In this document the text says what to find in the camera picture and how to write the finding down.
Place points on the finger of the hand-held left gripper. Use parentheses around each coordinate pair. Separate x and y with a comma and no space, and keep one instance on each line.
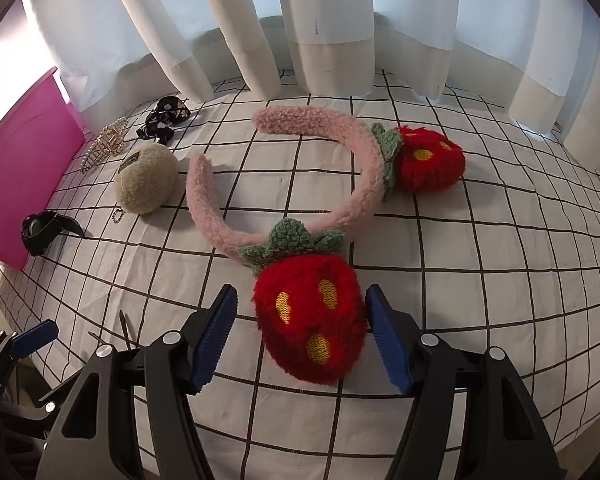
(32,337)

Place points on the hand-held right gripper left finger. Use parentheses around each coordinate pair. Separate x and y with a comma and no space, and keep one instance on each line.
(214,342)

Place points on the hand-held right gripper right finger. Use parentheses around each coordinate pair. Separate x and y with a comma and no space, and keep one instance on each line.
(387,342)

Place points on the pink fuzzy strawberry headband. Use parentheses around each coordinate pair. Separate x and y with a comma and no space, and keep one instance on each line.
(310,310)

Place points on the dark bobby pin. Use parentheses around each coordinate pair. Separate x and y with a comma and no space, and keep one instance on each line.
(97,337)
(125,330)

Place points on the black flower ribbon hair clip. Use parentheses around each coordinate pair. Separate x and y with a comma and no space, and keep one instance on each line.
(40,232)

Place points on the white black-grid cloth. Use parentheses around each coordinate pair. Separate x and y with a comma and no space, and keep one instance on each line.
(455,260)

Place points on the small pearl hair pin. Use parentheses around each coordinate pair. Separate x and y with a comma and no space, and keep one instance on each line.
(117,215)

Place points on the beige fuzzy hair clip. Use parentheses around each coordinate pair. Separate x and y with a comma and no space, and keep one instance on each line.
(147,180)

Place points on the pink storage box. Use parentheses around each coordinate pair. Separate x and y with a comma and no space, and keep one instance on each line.
(25,160)

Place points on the pearl hair claw clip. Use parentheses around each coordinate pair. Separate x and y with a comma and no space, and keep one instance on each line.
(105,145)

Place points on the white curtain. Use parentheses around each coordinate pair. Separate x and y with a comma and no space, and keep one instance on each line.
(320,20)

